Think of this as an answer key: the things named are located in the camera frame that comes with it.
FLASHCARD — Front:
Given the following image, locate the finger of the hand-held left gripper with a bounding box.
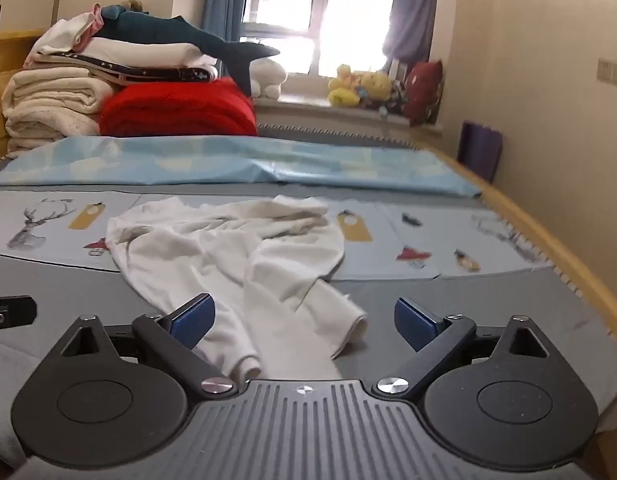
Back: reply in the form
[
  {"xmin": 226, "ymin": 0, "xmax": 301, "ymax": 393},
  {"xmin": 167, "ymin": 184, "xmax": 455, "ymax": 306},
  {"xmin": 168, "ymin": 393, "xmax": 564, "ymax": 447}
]
[{"xmin": 0, "ymin": 295, "xmax": 38, "ymax": 334}]

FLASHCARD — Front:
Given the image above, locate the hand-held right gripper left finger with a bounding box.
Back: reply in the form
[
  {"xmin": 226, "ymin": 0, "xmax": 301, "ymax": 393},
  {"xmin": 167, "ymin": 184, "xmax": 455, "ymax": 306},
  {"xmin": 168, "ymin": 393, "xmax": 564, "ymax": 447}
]
[{"xmin": 58, "ymin": 293, "xmax": 239, "ymax": 400}]

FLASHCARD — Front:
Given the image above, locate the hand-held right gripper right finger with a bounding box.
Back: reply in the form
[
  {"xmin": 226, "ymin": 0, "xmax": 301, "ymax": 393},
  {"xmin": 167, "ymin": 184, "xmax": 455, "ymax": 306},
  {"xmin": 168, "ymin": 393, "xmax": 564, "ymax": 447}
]
[{"xmin": 372, "ymin": 297, "xmax": 549, "ymax": 399}]

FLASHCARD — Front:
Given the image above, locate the white shirt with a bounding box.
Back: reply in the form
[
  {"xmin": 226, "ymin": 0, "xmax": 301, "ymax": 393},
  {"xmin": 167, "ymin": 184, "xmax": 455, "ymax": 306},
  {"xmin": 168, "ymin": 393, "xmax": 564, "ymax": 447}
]
[{"xmin": 106, "ymin": 195, "xmax": 369, "ymax": 381}]

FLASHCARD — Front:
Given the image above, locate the printed bed sheet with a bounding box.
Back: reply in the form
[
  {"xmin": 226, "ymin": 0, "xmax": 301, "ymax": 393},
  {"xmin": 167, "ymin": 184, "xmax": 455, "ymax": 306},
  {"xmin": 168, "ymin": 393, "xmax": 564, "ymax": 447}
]
[{"xmin": 0, "ymin": 187, "xmax": 556, "ymax": 281}]

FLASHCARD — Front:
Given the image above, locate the light blue sheet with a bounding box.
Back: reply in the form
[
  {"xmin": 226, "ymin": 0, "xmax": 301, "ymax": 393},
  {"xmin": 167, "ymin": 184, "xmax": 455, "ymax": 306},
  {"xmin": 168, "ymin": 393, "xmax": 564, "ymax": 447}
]
[{"xmin": 0, "ymin": 135, "xmax": 484, "ymax": 198}]

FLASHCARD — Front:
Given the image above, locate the purple box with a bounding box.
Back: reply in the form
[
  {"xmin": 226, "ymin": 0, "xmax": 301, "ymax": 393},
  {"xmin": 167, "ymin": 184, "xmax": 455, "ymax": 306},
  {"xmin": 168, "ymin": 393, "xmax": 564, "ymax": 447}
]
[{"xmin": 458, "ymin": 121, "xmax": 504, "ymax": 181}]

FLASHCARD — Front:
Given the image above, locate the red folded blanket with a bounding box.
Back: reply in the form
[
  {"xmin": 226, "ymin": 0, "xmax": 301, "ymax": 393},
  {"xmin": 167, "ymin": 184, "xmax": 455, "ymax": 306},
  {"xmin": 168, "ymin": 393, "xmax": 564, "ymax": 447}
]
[{"xmin": 99, "ymin": 77, "xmax": 259, "ymax": 138}]

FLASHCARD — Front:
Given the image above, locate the window sill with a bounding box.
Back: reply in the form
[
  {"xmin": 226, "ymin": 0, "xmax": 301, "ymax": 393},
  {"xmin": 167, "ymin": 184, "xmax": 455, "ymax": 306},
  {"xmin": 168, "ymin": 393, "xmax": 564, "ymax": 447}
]
[{"xmin": 253, "ymin": 97, "xmax": 444, "ymax": 136}]

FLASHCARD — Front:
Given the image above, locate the red bag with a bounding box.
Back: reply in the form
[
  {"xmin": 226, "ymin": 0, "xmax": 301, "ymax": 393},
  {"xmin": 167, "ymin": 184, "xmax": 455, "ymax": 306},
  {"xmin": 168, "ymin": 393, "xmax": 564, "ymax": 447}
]
[{"xmin": 403, "ymin": 59, "xmax": 445, "ymax": 126}]

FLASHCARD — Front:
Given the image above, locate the yellow plush toy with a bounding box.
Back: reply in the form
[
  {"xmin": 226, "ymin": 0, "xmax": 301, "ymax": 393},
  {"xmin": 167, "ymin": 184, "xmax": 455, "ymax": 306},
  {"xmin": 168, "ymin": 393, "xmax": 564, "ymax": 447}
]
[
  {"xmin": 328, "ymin": 64, "xmax": 361, "ymax": 107},
  {"xmin": 361, "ymin": 71, "xmax": 393, "ymax": 103}
]

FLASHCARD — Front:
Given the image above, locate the white plush toy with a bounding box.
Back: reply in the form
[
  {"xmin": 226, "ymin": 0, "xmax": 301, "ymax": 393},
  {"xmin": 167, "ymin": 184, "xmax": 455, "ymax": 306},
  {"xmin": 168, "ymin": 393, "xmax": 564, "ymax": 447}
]
[{"xmin": 251, "ymin": 57, "xmax": 288, "ymax": 100}]

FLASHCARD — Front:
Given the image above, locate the dark blue shark plush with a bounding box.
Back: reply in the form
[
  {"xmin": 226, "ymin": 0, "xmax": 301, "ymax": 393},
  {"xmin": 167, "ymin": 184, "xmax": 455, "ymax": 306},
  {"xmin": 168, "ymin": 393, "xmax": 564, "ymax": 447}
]
[{"xmin": 93, "ymin": 5, "xmax": 282, "ymax": 96}]

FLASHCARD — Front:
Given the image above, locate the pink cloth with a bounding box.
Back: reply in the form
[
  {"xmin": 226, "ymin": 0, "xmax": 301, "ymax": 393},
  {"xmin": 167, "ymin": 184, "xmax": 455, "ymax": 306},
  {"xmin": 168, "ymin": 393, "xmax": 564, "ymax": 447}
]
[{"xmin": 86, "ymin": 2, "xmax": 108, "ymax": 41}]

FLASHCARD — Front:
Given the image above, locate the window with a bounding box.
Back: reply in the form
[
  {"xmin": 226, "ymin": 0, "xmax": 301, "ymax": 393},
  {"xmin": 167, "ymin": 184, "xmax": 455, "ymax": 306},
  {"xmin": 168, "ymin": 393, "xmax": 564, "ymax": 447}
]
[{"xmin": 241, "ymin": 0, "xmax": 404, "ymax": 78}]

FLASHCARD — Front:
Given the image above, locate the purple curtain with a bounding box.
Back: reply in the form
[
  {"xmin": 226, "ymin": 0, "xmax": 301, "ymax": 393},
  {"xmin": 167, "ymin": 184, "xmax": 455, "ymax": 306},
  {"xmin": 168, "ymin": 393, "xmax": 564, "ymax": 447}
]
[{"xmin": 383, "ymin": 0, "xmax": 441, "ymax": 61}]

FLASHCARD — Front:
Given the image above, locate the wooden bed frame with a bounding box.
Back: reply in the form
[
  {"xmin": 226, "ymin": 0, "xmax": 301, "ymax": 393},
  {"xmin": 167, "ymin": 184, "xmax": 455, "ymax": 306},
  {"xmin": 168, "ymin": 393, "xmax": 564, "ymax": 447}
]
[{"xmin": 413, "ymin": 140, "xmax": 617, "ymax": 341}]

